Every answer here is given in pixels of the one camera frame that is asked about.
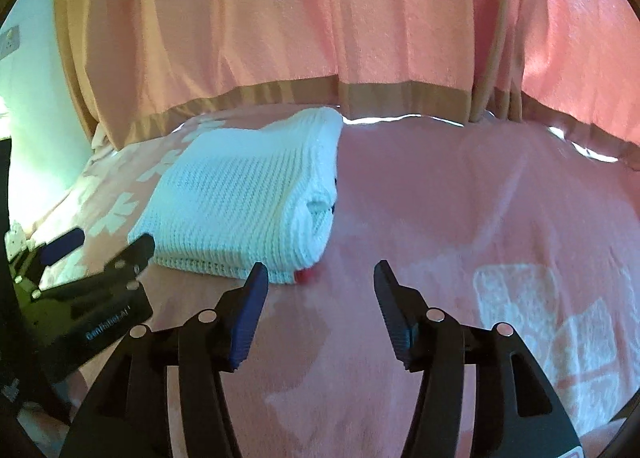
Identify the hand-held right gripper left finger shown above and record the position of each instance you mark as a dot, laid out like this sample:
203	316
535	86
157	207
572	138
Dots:
247	323

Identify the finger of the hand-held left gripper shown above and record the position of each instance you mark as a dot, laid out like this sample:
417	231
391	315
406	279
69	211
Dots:
62	245
132	258

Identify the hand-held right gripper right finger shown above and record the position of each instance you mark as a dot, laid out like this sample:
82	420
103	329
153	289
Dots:
396	320

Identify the white knit sweater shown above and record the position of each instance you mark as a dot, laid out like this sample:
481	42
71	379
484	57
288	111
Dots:
240	198

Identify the pink printed blanket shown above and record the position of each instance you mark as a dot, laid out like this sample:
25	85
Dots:
450	238

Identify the pink curtain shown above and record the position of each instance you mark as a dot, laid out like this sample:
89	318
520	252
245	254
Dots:
300	12

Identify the white wall socket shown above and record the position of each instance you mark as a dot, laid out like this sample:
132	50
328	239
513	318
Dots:
9	41

